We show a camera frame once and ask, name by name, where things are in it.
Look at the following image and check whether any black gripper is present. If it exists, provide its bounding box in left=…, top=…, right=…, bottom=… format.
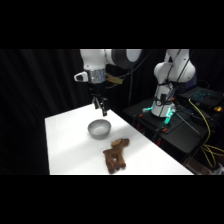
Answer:
left=87, top=80, right=109, bottom=117

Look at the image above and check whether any grey bowl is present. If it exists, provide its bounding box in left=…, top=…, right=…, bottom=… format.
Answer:
left=87, top=119, right=112, bottom=140

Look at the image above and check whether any brown plush deer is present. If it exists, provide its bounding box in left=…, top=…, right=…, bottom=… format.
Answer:
left=102, top=137, right=131, bottom=175

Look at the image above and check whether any black curtain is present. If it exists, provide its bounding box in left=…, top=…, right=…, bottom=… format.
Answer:
left=0, top=49, right=224, bottom=176

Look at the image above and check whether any black robot stand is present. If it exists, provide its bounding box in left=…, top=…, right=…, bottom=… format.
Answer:
left=122, top=97, right=224, bottom=164

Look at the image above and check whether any black laptop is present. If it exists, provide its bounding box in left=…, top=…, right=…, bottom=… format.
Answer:
left=180, top=86, right=224, bottom=108

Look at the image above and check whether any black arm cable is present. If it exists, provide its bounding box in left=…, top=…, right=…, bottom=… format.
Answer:
left=117, top=49, right=154, bottom=80

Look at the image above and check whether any yellow cable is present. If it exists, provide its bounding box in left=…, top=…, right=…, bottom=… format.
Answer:
left=187, top=98, right=224, bottom=169

